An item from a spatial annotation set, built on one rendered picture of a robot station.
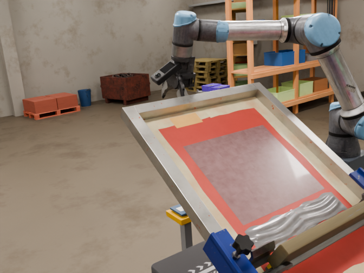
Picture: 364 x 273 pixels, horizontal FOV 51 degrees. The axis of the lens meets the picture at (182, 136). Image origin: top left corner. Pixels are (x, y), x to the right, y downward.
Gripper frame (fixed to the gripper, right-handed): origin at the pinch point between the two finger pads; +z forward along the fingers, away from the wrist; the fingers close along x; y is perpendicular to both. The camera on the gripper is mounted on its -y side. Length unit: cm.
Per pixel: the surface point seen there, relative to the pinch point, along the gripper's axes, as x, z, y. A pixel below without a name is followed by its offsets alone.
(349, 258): -80, 9, 4
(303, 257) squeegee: -76, 4, -12
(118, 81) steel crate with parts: 710, 310, 339
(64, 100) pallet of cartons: 716, 341, 199
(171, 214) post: -1, 56, 6
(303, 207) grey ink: -63, 4, 4
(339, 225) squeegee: -77, -3, -2
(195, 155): -35.7, -2.8, -15.2
